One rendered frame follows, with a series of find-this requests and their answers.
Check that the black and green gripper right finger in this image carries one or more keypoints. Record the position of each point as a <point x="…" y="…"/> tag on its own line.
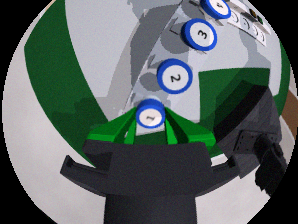
<point x="185" y="130"/>

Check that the white four-tube rack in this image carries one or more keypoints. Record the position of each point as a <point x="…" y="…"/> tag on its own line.
<point x="169" y="45"/>

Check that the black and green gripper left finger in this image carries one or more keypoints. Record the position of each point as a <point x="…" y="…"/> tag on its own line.
<point x="116" y="129"/>

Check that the blue screw cap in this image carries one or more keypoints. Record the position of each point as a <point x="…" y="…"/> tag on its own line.
<point x="199" y="34"/>
<point x="217" y="9"/>
<point x="174" y="76"/>
<point x="150" y="113"/>

